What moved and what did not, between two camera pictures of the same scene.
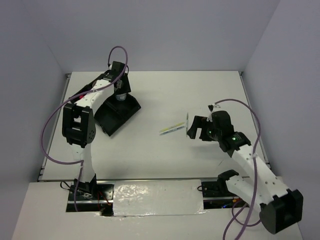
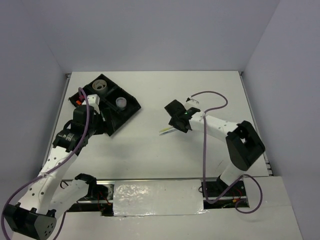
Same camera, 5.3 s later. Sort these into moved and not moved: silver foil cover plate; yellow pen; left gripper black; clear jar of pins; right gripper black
Moved: clear jar of pins; right gripper black; left gripper black
Not moved: silver foil cover plate; yellow pen
